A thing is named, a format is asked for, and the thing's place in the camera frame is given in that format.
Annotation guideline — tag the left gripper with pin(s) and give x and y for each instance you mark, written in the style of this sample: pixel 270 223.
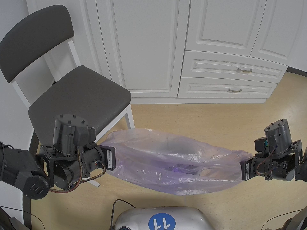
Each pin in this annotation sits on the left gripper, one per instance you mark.
pixel 96 159

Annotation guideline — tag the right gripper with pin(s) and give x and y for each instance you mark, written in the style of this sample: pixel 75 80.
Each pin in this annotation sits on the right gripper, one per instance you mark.
pixel 260 166

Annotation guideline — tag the purple plastic bag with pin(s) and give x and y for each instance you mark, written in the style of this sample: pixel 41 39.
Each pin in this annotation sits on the purple plastic bag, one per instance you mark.
pixel 144 157

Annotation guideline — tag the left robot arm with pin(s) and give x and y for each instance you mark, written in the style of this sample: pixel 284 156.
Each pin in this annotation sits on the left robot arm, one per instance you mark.
pixel 64 133

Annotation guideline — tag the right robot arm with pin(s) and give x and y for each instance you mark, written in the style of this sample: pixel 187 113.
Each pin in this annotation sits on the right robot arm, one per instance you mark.
pixel 279 133

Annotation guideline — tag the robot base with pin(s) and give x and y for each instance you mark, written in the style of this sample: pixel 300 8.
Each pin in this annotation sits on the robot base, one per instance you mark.
pixel 187 218

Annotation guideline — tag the dark grey white chair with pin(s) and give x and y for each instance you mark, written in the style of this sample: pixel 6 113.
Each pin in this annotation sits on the dark grey white chair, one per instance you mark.
pixel 79 94

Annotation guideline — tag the white wardrobe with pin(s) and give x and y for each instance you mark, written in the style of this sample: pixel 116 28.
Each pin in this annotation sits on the white wardrobe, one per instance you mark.
pixel 148 44

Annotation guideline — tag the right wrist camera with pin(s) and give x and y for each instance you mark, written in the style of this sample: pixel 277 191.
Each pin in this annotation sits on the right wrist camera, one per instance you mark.
pixel 260 144

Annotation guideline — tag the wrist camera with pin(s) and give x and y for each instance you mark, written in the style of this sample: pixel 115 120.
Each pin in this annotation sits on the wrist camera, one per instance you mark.
pixel 91 133
pixel 260 144

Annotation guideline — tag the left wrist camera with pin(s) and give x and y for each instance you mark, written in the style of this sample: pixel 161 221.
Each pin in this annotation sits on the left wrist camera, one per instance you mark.
pixel 91 133

